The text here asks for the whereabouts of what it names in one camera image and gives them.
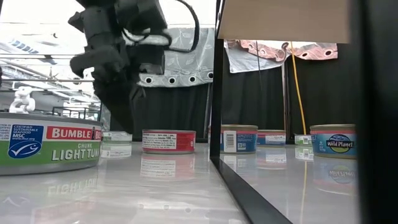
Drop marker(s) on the pale stand pole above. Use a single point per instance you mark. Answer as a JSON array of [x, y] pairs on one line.
[[284, 99]]

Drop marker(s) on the Wild Planet can gold lid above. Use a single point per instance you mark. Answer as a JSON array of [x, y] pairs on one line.
[[334, 141], [239, 140], [271, 138]]

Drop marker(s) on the black metal rack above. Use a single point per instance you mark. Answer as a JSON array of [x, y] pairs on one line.
[[74, 109]]

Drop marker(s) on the white figurine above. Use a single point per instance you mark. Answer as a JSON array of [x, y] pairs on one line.
[[21, 99]]

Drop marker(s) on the black frame wooden top shelf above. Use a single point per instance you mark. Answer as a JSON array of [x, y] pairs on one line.
[[280, 21]]

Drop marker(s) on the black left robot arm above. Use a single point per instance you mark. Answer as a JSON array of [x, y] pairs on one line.
[[140, 12]]

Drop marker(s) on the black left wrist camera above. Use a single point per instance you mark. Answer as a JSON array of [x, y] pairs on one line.
[[150, 60]]

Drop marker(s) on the green Bumble Bee tuna can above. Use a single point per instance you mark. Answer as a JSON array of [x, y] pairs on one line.
[[46, 146], [303, 140], [116, 137]]

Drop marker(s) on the grey leaf pattern curtain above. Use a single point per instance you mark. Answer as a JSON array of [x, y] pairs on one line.
[[186, 56]]

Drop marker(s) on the horizontal metal bar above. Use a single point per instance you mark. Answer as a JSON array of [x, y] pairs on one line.
[[37, 80]]

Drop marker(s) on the black curtain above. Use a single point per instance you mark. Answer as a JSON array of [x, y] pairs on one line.
[[326, 93], [168, 112]]

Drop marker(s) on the pink patterned curtain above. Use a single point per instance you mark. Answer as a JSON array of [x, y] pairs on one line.
[[267, 51]]

